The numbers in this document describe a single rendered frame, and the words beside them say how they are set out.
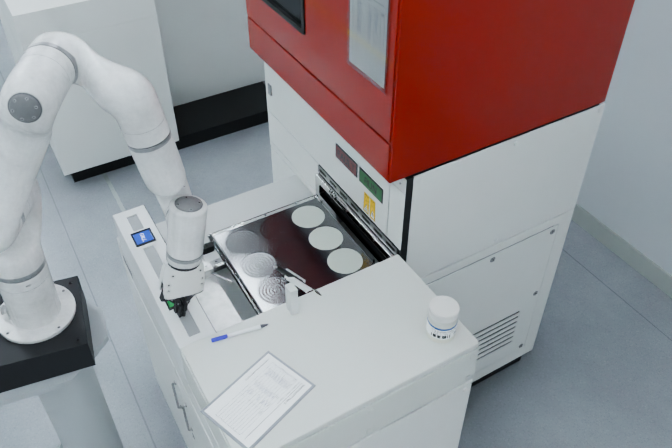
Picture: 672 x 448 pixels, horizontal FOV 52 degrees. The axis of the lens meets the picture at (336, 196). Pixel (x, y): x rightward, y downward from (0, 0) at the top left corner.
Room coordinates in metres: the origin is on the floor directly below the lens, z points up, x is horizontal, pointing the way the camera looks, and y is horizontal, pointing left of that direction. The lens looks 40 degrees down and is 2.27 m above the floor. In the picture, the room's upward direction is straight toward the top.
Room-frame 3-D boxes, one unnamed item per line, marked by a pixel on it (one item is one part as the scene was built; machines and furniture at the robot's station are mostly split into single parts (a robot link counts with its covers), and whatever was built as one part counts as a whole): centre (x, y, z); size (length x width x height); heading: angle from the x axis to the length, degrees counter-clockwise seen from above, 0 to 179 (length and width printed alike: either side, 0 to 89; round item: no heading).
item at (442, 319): (1.05, -0.25, 1.01); 0.07 x 0.07 x 0.10
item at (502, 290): (1.84, -0.27, 0.41); 0.82 x 0.71 x 0.82; 30
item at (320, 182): (1.51, -0.05, 0.89); 0.44 x 0.02 x 0.10; 30
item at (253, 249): (1.39, 0.12, 0.90); 0.34 x 0.34 x 0.01; 30
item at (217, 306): (1.24, 0.34, 0.87); 0.36 x 0.08 x 0.03; 30
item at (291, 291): (1.12, 0.09, 1.03); 0.06 x 0.04 x 0.13; 120
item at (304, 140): (1.67, 0.03, 1.02); 0.82 x 0.03 x 0.40; 30
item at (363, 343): (1.01, 0.01, 0.89); 0.62 x 0.35 x 0.14; 120
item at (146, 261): (1.26, 0.47, 0.89); 0.55 x 0.09 x 0.14; 30
